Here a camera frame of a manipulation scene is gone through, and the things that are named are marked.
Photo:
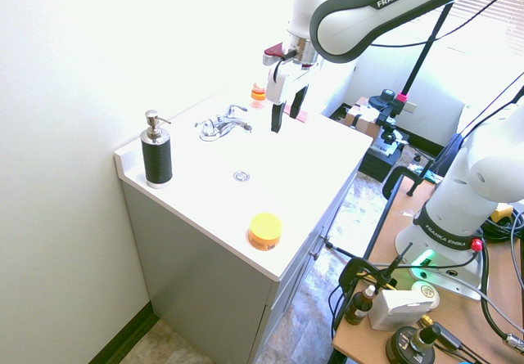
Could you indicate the black round tin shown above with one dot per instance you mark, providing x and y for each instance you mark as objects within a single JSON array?
[{"x": 410, "y": 347}]

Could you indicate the orange cup by wall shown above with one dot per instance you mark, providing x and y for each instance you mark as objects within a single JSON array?
[{"x": 258, "y": 96}]

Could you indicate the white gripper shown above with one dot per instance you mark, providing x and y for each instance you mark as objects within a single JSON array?
[{"x": 281, "y": 83}]

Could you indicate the black camera stand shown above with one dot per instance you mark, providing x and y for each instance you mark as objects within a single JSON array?
[{"x": 409, "y": 90}]

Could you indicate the black C-clamp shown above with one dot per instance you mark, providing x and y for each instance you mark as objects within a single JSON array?
[
  {"x": 368, "y": 272},
  {"x": 403, "y": 178}
]

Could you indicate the grey vanity cabinet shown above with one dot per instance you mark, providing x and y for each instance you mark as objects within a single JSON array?
[{"x": 213, "y": 282}]

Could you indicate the red grey wrist camera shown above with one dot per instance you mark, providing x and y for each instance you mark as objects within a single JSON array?
[{"x": 274, "y": 54}]

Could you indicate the yellow orange round jar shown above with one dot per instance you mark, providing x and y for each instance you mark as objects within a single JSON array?
[{"x": 265, "y": 232}]

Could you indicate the white Franka Panda arm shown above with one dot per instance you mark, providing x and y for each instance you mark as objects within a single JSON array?
[{"x": 462, "y": 184}]

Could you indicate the chrome sink faucet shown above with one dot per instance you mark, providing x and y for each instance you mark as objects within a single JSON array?
[{"x": 224, "y": 124}]

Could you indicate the white round container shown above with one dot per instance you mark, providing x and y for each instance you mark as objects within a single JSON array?
[{"x": 425, "y": 292}]

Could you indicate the white sink countertop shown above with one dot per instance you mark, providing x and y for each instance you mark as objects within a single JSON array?
[{"x": 245, "y": 184}]

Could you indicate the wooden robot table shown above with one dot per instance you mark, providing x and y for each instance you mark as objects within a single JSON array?
[{"x": 413, "y": 282}]

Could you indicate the black chrome soap dispenser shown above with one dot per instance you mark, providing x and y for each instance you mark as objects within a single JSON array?
[{"x": 156, "y": 151}]

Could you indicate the brown dropper bottle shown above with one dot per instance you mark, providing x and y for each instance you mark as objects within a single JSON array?
[{"x": 360, "y": 304}]

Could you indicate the white cardboard box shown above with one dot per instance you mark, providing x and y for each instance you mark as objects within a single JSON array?
[{"x": 399, "y": 308}]

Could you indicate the chrome sink drain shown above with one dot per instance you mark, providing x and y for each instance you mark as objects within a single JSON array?
[{"x": 241, "y": 176}]

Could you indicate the brown cardboard box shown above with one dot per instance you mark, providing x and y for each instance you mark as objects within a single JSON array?
[{"x": 362, "y": 120}]

